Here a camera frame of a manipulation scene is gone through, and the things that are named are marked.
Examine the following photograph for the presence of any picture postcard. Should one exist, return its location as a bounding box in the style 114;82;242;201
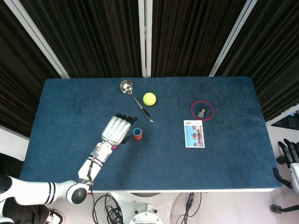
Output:
183;120;206;148

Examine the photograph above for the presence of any dark trouser leg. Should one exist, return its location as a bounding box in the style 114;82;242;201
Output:
2;198;51;224

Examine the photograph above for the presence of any white frame post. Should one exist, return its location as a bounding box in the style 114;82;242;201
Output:
3;0;70;79
138;0;152;77
208;0;257;77

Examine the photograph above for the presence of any black pleated curtain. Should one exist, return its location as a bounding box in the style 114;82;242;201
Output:
20;0;143;79
150;0;248;77
214;0;299;122
0;0;63;138

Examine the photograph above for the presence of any small dark souvenir charm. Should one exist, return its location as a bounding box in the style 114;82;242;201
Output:
197;105;208;119

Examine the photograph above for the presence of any black coiled cable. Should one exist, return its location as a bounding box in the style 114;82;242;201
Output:
91;190;124;224

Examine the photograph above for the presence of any steel ladle black handle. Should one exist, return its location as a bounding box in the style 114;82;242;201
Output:
120;79;154;123

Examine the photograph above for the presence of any red plastic cup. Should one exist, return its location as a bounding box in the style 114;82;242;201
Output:
132;127;143;141

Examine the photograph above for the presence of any yellow tennis ball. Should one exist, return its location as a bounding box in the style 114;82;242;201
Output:
142;92;157;107

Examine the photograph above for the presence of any thin red ring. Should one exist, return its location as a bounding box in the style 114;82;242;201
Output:
191;100;214;121

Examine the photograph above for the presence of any black white sneaker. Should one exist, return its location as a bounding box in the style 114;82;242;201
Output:
44;210;65;224

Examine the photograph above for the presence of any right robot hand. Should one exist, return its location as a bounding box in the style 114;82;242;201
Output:
272;139;299;189

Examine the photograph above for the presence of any black thin cable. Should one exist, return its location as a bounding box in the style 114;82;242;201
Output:
175;192;203;224

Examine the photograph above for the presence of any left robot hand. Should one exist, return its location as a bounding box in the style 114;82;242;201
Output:
100;112;138;147

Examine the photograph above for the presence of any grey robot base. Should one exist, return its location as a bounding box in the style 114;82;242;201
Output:
128;203;164;224

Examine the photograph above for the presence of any blue table cloth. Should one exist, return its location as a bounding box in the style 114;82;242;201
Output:
20;77;283;191

